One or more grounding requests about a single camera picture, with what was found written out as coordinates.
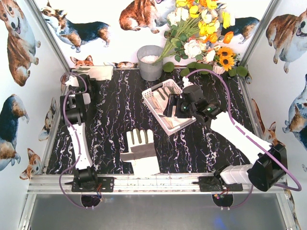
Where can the artificial flower bouquet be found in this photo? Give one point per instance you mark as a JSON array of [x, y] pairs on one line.
[[202, 30]]

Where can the white green glove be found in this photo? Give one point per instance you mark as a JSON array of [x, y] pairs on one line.
[[100, 73]]

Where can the grey metal bucket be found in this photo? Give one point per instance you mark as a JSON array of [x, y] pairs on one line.
[[149, 63]]

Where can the white grey cuff glove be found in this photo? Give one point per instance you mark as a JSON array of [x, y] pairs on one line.
[[141, 154]]

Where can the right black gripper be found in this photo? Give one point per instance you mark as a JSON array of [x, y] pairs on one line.
[[171, 105]]

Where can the white ribbed sunflower pot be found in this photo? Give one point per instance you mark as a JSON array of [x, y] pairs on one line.
[[218, 69]]

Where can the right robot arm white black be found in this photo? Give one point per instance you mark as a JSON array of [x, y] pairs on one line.
[[267, 161]]

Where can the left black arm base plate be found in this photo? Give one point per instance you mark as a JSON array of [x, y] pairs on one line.
[[104, 184]]

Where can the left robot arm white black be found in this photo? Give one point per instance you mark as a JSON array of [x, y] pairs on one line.
[[73, 115]]

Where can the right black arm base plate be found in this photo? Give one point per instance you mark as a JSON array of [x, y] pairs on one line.
[[212, 184]]

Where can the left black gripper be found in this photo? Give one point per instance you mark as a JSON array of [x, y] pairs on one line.
[[87, 80]]

